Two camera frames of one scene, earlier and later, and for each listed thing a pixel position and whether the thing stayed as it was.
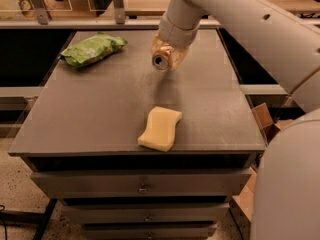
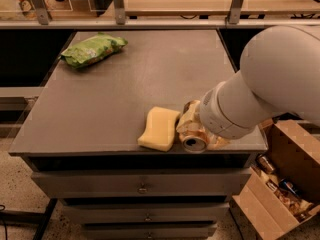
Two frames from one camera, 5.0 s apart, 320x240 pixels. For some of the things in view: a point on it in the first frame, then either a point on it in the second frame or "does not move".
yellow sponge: (161, 129) does not move
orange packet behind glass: (24, 0) does not move
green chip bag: (91, 50) does not move
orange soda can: (162, 60) to (194, 141)
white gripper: (177, 34) to (216, 120)
